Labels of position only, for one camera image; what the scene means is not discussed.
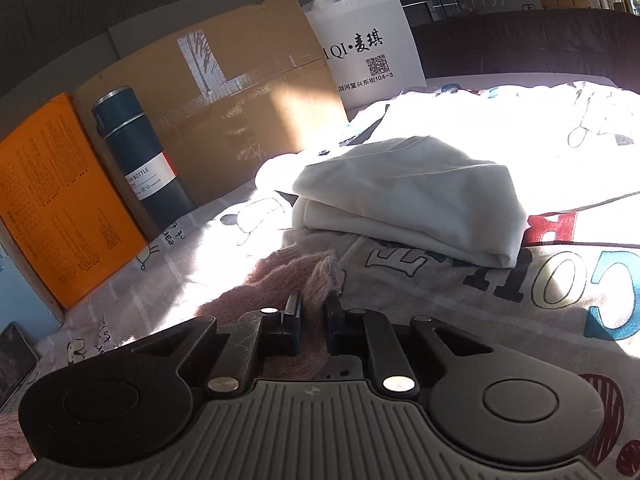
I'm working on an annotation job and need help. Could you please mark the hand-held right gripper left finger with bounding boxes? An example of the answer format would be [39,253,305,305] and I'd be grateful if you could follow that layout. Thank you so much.
[131,291,304,396]

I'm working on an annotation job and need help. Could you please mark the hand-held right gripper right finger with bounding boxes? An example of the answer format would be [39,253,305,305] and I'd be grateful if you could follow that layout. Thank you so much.
[324,291,502,396]

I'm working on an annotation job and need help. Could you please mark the pink knit sweater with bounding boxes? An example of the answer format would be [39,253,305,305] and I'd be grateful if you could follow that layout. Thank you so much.
[0,247,347,480]

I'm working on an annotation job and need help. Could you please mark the printed cartoon bedsheet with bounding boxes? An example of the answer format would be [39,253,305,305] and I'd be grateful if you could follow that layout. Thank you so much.
[0,77,640,480]

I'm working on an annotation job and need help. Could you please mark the blue vacuum bottle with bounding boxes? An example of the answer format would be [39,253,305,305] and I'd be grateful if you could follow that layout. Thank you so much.
[91,86,197,231]

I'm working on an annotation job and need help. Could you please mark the brown taped cardboard box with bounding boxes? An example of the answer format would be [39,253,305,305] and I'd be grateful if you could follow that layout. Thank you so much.
[72,0,351,212]

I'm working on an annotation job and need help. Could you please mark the white spread garment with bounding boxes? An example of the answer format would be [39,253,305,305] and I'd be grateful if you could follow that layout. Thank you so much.
[255,82,640,211]

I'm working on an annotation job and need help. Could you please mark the white paper bag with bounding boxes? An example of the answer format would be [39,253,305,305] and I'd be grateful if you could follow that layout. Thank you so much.
[302,0,427,111]

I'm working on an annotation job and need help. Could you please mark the orange cardboard box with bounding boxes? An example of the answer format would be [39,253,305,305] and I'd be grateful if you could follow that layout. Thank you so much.
[0,92,149,309]

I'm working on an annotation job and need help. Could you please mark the light blue carton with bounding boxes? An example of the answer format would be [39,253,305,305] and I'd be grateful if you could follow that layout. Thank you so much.
[0,225,66,326]

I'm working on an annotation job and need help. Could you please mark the smartphone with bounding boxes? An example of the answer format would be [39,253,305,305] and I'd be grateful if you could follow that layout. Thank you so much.
[0,322,40,409]

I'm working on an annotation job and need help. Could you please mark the black leather sofa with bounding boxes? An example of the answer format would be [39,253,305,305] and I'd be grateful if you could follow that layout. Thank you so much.
[410,7,640,94]

